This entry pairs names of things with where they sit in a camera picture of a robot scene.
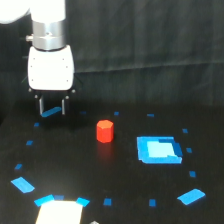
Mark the long blue tape strip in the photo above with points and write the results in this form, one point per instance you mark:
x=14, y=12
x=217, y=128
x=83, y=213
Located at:
x=51, y=112

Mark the blue tape patch right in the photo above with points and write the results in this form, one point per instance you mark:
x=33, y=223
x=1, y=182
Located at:
x=191, y=196

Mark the blue tape square target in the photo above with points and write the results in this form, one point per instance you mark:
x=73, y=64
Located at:
x=159, y=150

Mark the red hexagonal block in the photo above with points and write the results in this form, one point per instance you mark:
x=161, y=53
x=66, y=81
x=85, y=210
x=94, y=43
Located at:
x=105, y=131

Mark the blue tape piece by paper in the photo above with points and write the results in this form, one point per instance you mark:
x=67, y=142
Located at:
x=82, y=201

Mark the blue tape patch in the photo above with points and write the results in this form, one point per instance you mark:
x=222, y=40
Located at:
x=23, y=185
x=191, y=196

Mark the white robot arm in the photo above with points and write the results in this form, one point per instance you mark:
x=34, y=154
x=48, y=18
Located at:
x=48, y=22

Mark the white paper sheet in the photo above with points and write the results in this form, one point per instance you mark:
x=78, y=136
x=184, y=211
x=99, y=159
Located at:
x=60, y=212

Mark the blue tape patch left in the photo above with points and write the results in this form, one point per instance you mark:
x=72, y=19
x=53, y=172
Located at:
x=23, y=185

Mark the blue tape piece bottom-left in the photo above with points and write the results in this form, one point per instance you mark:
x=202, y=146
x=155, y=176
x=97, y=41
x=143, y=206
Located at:
x=43, y=200

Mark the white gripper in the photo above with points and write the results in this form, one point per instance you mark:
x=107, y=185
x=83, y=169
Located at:
x=51, y=71

